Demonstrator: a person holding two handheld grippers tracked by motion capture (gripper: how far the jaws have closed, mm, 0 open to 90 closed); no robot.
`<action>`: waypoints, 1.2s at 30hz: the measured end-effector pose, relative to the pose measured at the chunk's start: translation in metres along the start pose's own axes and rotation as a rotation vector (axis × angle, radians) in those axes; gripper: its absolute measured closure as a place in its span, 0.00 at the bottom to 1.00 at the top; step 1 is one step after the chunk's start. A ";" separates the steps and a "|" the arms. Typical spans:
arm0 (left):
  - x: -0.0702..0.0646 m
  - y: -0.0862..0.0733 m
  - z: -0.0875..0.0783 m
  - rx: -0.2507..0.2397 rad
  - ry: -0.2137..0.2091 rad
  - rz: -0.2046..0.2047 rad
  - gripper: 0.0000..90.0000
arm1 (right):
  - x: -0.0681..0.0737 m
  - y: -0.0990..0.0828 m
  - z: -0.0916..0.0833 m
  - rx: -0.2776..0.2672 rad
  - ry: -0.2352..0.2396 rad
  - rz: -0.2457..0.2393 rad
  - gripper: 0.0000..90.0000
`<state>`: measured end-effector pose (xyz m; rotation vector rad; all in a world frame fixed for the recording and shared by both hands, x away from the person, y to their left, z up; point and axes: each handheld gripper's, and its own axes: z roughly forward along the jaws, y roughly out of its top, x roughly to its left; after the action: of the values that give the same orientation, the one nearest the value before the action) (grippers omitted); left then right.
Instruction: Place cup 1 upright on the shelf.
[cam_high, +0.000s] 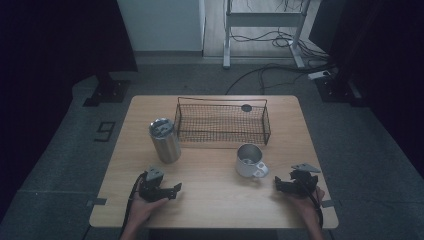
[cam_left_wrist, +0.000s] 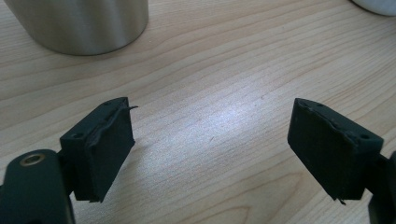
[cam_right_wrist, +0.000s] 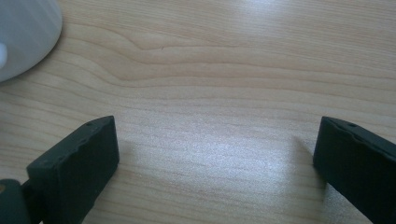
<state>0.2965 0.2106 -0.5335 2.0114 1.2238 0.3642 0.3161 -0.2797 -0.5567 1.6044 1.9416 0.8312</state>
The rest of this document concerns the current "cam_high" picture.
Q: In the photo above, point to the stainless steel tumbler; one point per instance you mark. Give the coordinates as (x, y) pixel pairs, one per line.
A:
(165, 143)

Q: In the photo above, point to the black stand base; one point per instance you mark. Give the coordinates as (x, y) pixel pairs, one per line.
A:
(336, 88)
(108, 90)

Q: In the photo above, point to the white metal desk frame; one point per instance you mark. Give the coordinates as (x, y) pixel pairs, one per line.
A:
(263, 19)

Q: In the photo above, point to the white panel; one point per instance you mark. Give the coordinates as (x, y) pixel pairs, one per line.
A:
(163, 25)

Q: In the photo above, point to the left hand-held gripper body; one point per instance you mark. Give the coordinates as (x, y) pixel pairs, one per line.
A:
(151, 190)

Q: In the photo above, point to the dark round disc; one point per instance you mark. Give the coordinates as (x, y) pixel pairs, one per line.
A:
(246, 107)

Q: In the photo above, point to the white power strip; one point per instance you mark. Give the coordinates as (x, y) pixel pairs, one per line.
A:
(319, 74)

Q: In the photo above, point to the person's left hand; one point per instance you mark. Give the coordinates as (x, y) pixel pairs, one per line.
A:
(141, 211)

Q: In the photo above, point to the dark curtain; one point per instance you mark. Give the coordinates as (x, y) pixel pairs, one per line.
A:
(380, 66)
(50, 66)

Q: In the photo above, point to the grey tape strip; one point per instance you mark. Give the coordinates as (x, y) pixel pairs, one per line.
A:
(96, 201)
(327, 203)

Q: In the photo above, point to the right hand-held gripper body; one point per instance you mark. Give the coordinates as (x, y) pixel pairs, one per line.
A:
(302, 183)

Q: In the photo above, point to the person's right hand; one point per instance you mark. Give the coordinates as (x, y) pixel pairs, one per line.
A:
(308, 206)

